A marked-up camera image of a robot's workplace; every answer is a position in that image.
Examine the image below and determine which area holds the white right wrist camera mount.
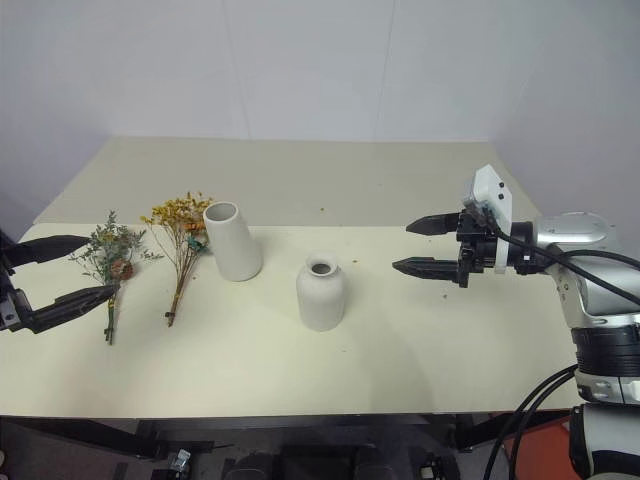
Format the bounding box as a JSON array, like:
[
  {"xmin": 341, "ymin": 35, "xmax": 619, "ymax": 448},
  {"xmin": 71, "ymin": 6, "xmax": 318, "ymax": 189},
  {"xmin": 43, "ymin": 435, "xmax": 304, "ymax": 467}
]
[{"xmin": 459, "ymin": 164, "xmax": 516, "ymax": 277}]

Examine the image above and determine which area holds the short white narrow-neck vase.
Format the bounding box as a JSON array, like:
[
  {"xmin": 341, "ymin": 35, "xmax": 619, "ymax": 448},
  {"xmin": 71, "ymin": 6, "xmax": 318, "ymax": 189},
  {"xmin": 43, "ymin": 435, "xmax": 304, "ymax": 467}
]
[{"xmin": 295, "ymin": 252, "xmax": 347, "ymax": 333}]

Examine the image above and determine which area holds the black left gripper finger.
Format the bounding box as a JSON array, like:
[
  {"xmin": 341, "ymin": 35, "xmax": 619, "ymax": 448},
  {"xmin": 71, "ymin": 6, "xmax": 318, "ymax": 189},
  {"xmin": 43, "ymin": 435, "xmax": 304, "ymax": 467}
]
[
  {"xmin": 26, "ymin": 284, "xmax": 121, "ymax": 334},
  {"xmin": 6, "ymin": 234, "xmax": 92, "ymax": 269}
]

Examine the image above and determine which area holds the green dried flower bunch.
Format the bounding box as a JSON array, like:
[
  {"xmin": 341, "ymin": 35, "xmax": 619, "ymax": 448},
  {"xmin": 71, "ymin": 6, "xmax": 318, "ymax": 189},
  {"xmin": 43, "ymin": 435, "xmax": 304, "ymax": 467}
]
[{"xmin": 68, "ymin": 209, "xmax": 165, "ymax": 347}]

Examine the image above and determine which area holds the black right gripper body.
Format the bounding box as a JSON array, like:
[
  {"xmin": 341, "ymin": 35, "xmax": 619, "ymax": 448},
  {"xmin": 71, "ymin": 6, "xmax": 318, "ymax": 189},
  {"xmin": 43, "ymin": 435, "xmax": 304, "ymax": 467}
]
[{"xmin": 454, "ymin": 206, "xmax": 502, "ymax": 290}]

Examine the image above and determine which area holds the black right arm wrist cable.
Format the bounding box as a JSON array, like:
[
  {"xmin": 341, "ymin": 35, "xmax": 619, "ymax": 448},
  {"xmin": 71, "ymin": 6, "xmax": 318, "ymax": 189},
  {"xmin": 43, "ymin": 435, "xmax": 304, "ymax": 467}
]
[{"xmin": 477, "ymin": 212, "xmax": 640, "ymax": 314}]

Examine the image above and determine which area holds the orange object under table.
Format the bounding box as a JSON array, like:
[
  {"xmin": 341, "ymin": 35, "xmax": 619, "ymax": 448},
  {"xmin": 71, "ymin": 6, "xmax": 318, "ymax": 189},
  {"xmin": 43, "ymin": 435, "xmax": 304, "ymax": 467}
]
[{"xmin": 501, "ymin": 411, "xmax": 575, "ymax": 480}]

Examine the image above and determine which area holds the black table frame bar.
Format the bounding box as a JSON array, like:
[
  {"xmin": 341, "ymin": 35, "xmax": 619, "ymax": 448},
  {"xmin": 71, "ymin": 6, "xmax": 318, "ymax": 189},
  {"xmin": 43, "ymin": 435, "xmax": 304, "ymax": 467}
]
[{"xmin": 0, "ymin": 413, "xmax": 237, "ymax": 462}]

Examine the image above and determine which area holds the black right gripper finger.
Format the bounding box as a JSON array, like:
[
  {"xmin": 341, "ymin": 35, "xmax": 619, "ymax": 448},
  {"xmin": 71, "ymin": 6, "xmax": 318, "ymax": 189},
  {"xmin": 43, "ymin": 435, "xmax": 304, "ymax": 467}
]
[
  {"xmin": 391, "ymin": 256, "xmax": 462, "ymax": 287},
  {"xmin": 405, "ymin": 211, "xmax": 464, "ymax": 238}
]

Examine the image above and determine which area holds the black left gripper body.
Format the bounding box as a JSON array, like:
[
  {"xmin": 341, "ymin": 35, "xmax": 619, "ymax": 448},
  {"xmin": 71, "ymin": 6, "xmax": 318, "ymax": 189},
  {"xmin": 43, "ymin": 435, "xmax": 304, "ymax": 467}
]
[{"xmin": 0, "ymin": 243, "xmax": 33, "ymax": 333}]

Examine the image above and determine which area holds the yellow dried flower bunch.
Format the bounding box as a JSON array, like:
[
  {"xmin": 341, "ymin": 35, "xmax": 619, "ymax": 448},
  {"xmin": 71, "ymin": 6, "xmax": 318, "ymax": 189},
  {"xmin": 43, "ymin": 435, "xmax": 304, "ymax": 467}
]
[{"xmin": 139, "ymin": 190, "xmax": 214, "ymax": 329}]

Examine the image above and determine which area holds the black cable pair under arm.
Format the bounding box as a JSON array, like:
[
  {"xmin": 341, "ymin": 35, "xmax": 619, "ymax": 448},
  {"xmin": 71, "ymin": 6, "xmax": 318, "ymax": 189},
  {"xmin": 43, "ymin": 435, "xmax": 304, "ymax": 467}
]
[{"xmin": 491, "ymin": 363, "xmax": 582, "ymax": 480}]

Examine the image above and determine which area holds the dark rounded shape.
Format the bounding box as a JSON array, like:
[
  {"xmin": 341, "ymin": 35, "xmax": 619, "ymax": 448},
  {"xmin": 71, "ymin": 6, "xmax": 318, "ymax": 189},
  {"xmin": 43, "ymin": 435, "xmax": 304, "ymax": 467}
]
[{"xmin": 231, "ymin": 451, "xmax": 282, "ymax": 480}]

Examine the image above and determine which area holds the tall white cylinder vase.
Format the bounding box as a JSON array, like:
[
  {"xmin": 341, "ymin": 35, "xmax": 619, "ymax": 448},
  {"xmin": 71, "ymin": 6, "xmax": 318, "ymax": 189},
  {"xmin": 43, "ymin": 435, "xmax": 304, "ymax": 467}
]
[{"xmin": 202, "ymin": 200, "xmax": 264, "ymax": 283}]

